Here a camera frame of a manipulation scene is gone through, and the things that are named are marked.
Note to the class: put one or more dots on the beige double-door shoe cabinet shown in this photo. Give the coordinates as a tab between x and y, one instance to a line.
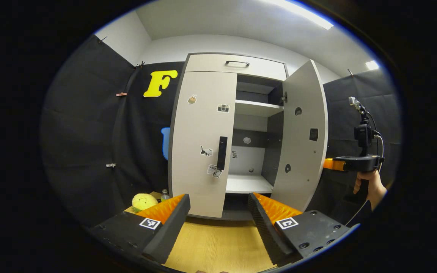
273	151

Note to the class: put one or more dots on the yellow plush toy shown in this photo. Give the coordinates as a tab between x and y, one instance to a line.
144	201

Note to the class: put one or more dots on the pink clip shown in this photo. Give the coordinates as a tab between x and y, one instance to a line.
121	94

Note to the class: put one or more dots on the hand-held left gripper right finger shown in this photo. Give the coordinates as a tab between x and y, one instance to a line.
268	235

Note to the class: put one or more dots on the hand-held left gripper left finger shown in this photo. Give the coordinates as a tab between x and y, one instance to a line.
169	235

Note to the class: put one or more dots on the beige shoe cabinet door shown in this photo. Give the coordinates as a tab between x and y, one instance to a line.
199	125
302	163

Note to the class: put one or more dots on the green label bottle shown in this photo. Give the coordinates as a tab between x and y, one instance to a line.
164	196

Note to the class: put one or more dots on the small ceiling light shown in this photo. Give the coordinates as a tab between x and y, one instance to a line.
372	65

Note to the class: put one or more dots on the white cabinet shelf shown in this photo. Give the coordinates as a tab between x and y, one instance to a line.
247	185
254	108

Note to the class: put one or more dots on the black backdrop cloth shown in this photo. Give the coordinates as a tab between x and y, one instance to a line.
85	132

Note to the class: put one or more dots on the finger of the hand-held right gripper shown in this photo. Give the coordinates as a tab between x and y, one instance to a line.
334	164

